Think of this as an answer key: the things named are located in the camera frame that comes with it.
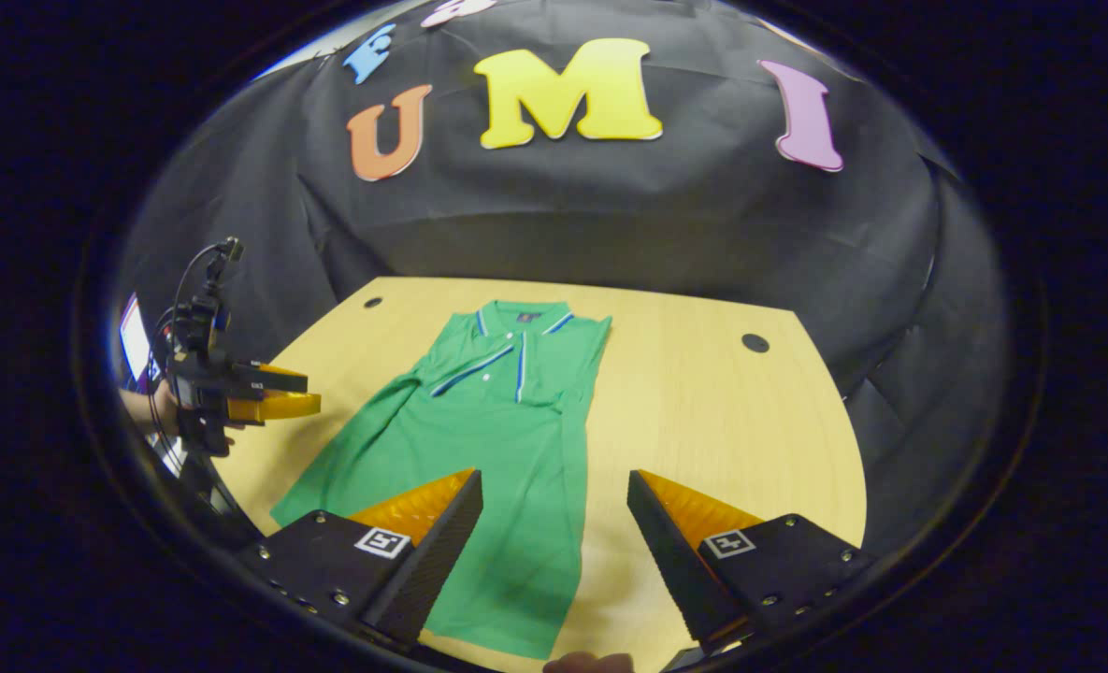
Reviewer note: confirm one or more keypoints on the green T-shirt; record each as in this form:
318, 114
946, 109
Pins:
497, 449

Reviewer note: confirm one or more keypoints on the black backdrop cloth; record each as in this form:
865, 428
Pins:
610, 215

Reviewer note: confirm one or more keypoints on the white screen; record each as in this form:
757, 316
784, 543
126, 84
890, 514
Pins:
133, 341

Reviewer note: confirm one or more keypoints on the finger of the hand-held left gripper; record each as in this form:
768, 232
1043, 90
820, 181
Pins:
273, 381
282, 407

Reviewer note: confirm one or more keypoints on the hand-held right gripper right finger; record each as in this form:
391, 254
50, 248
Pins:
675, 570

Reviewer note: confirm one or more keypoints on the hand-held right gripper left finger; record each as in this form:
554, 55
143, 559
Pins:
432, 570

